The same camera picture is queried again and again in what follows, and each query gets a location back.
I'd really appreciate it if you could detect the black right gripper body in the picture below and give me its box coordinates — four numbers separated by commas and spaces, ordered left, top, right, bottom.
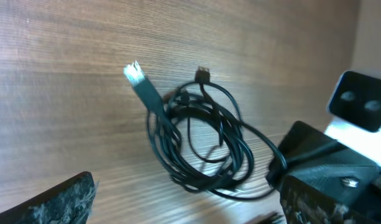
266, 121, 381, 212

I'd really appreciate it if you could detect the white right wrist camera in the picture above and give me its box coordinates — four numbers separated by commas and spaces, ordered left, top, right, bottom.
324, 70, 381, 166

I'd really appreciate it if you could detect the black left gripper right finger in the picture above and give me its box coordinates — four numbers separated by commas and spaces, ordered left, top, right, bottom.
280, 176, 381, 224

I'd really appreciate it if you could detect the black cable bundle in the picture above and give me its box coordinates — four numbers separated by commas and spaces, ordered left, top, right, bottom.
123, 60, 287, 202

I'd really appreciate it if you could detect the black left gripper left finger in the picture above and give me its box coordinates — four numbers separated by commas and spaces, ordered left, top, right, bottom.
0, 171, 96, 224

